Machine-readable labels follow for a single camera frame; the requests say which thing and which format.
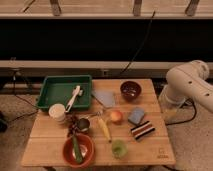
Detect metal cup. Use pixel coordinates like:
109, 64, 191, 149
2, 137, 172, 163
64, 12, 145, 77
77, 111, 102, 133

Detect blue-grey cloth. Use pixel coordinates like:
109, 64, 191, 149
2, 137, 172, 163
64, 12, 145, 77
92, 90, 115, 108

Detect white plastic cup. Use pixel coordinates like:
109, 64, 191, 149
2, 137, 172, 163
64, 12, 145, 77
48, 103, 66, 123

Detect green plastic cup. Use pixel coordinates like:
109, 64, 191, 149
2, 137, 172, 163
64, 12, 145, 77
111, 140, 127, 158

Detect yellow banana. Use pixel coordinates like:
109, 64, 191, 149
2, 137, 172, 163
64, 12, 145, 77
98, 118, 111, 143

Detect green plastic tray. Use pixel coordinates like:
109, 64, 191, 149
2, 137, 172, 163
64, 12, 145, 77
37, 75, 92, 111

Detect blue sponge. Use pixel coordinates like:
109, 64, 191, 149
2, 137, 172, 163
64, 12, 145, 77
128, 107, 145, 125

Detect peach apple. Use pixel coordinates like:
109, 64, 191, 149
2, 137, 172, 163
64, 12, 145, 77
110, 110, 123, 124

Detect dark red grapes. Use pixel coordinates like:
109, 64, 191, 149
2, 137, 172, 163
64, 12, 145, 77
67, 115, 78, 137

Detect dark brown bowl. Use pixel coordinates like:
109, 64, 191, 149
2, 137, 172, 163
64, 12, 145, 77
120, 81, 142, 102

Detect black cable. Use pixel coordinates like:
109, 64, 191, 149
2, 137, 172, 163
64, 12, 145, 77
118, 10, 157, 76

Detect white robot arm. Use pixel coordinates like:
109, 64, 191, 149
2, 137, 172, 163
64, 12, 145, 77
158, 60, 213, 121

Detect green cucumber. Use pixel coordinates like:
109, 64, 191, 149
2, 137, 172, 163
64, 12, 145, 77
72, 135, 83, 164

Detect striped block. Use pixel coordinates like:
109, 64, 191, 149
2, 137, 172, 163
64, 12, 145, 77
131, 121, 155, 140

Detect wooden folding table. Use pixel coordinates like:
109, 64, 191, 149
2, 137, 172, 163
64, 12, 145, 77
21, 79, 175, 167

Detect orange bowl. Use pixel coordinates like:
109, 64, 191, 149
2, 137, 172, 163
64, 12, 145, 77
62, 133, 95, 169

